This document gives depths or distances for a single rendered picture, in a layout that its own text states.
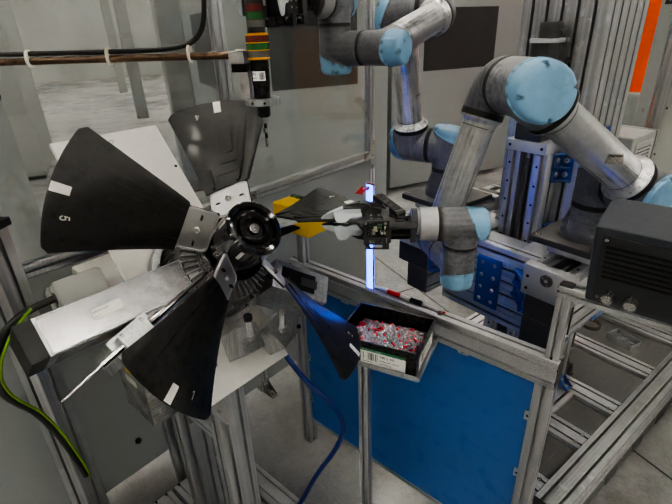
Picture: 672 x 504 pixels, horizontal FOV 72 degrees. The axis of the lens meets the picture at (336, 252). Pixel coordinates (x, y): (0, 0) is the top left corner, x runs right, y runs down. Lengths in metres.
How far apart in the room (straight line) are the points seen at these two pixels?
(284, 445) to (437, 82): 3.86
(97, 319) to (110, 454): 1.11
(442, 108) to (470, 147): 4.00
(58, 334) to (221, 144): 0.50
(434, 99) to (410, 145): 3.41
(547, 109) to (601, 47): 0.56
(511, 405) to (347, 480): 0.86
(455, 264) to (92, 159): 0.74
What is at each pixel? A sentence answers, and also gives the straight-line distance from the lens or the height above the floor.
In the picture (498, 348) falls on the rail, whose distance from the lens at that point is 1.26.
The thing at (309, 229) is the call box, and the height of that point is 1.01.
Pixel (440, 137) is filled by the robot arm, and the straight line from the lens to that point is 1.59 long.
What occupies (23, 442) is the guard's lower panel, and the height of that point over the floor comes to 0.45.
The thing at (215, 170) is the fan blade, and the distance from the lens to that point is 1.06.
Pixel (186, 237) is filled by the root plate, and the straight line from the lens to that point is 0.96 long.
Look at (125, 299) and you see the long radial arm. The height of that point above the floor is 1.12.
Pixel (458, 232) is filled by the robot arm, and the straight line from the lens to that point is 1.02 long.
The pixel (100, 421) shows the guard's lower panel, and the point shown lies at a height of 0.36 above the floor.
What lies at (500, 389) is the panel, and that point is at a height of 0.70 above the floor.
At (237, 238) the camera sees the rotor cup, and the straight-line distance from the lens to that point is 0.91.
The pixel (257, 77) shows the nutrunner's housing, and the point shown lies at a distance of 0.95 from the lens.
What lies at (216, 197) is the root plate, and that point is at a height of 1.25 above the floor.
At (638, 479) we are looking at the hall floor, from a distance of 2.26.
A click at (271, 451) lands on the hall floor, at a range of 2.12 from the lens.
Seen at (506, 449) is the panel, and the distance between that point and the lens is 1.47.
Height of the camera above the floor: 1.57
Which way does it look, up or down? 26 degrees down
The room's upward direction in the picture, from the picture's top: 2 degrees counter-clockwise
